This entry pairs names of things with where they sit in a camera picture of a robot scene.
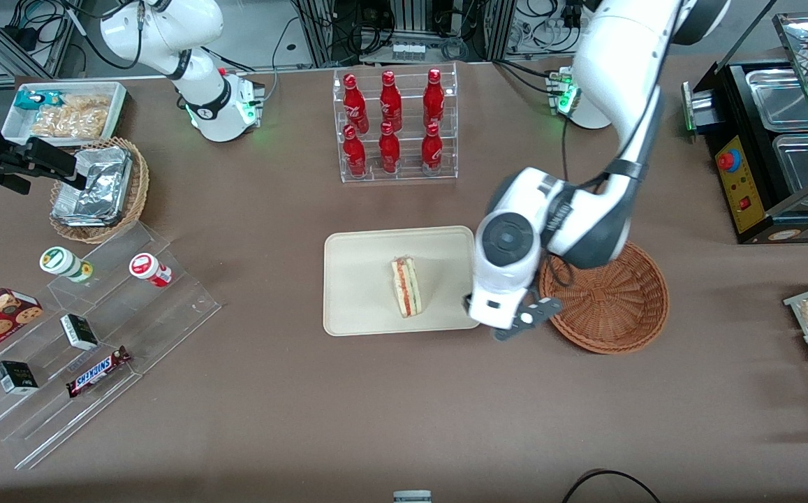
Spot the triangular sandwich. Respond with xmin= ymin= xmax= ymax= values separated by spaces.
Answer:
xmin=391 ymin=256 xmax=424 ymax=319

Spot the brown wicker basket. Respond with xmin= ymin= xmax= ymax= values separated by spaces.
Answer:
xmin=539 ymin=241 xmax=670 ymax=354

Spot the light wicker basket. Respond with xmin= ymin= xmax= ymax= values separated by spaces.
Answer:
xmin=50 ymin=137 xmax=149 ymax=244

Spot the beige plastic tray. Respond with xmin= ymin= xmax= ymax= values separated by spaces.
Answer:
xmin=323 ymin=226 xmax=483 ymax=337

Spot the clear bag of crackers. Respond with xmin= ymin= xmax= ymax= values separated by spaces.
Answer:
xmin=29 ymin=106 xmax=108 ymax=139
xmin=60 ymin=93 xmax=112 ymax=118

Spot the white plastic bin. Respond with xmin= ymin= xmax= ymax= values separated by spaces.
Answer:
xmin=2 ymin=82 xmax=128 ymax=145

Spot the teal snack packet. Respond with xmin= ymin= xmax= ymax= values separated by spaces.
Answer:
xmin=14 ymin=90 xmax=64 ymax=111

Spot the stack of foil containers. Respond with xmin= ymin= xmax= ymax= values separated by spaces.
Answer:
xmin=51 ymin=147 xmax=132 ymax=228

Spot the green lid cup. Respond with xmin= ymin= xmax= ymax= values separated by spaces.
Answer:
xmin=39 ymin=247 xmax=94 ymax=284

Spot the red lid cup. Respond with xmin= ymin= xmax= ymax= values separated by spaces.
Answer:
xmin=129 ymin=253 xmax=174 ymax=289

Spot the clear acrylic bottle rack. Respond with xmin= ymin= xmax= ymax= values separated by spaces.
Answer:
xmin=332 ymin=63 xmax=459 ymax=184

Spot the red cola bottle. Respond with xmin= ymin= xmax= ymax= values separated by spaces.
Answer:
xmin=421 ymin=122 xmax=443 ymax=175
xmin=342 ymin=124 xmax=367 ymax=177
xmin=423 ymin=68 xmax=445 ymax=130
xmin=378 ymin=121 xmax=401 ymax=174
xmin=379 ymin=70 xmax=403 ymax=132
xmin=342 ymin=73 xmax=369 ymax=135

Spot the small black carton box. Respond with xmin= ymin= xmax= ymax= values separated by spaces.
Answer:
xmin=0 ymin=360 xmax=39 ymax=395
xmin=60 ymin=314 xmax=99 ymax=351

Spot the clear acrylic stepped shelf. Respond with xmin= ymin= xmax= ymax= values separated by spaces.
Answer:
xmin=0 ymin=222 xmax=221 ymax=470

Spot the Snickers chocolate bar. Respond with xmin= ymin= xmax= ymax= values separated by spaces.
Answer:
xmin=66 ymin=346 xmax=131 ymax=399

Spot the black food warmer appliance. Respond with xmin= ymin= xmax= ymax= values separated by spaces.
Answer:
xmin=683 ymin=13 xmax=808 ymax=245

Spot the black equipment rack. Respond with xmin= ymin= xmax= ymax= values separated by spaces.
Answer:
xmin=292 ymin=0 xmax=516 ymax=67

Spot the black cable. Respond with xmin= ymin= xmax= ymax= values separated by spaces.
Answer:
xmin=561 ymin=469 xmax=663 ymax=503

